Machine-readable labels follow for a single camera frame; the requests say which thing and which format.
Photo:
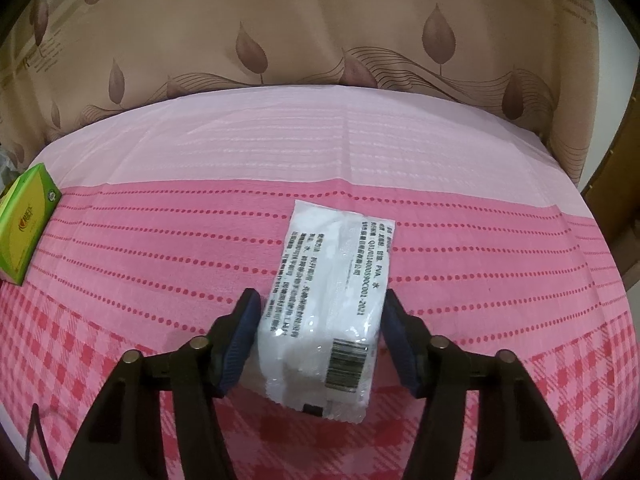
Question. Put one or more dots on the green tissue box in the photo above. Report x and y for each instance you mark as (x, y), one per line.
(25, 220)

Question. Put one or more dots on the beige leaf print curtain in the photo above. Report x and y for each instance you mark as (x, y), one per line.
(300, 25)

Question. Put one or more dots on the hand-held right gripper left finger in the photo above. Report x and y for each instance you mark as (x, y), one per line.
(240, 342)

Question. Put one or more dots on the white packet with barcode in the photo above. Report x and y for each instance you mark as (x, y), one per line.
(325, 320)

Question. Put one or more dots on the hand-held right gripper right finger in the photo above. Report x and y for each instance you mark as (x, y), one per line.
(397, 342)

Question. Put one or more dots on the pink checked bed sheet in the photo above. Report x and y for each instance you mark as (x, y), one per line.
(175, 210)

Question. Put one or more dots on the brown wooden frame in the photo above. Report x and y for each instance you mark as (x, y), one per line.
(617, 185)

